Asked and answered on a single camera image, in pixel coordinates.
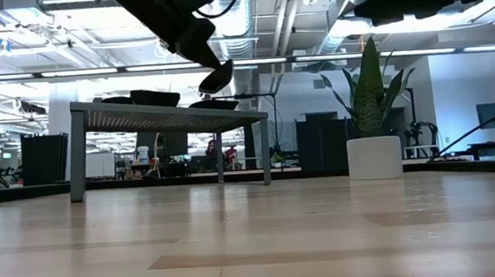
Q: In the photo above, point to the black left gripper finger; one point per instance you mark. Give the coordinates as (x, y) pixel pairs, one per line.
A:
(200, 45)

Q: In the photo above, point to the black round tray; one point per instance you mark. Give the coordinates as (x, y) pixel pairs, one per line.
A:
(217, 78)

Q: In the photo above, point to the black leaf-shaped mini plate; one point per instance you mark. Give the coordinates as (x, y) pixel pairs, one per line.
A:
(214, 105)

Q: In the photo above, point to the black wavy square mini plate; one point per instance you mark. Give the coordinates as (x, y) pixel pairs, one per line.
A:
(155, 98)

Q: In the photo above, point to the black teardrop mini plate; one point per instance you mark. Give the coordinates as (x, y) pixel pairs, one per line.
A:
(116, 100)

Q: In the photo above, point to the grey perforated metal shelf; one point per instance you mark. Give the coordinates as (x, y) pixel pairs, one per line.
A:
(162, 118)

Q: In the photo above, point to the person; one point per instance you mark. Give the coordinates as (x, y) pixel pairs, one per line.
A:
(210, 149)
(231, 155)

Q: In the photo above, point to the green snake plant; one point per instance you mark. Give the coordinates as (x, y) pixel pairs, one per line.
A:
(370, 98)

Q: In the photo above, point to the white container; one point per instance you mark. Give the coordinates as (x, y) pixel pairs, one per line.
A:
(143, 155)

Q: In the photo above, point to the black background robot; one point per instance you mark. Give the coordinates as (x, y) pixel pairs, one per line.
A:
(415, 132)

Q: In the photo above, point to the small potted plant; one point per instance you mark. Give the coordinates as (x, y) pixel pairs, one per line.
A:
(278, 158)

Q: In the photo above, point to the black partition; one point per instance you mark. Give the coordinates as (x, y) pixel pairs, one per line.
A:
(323, 146)

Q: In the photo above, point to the white round plant pot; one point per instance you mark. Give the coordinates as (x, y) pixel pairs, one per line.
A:
(375, 157)

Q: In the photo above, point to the black cabinet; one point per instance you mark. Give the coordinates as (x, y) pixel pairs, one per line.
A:
(45, 159)

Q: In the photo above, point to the silver ventilation duct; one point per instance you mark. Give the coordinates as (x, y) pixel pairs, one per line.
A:
(239, 33)

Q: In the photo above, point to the long ceiling light rail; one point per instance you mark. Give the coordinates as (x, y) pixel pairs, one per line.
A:
(78, 73)

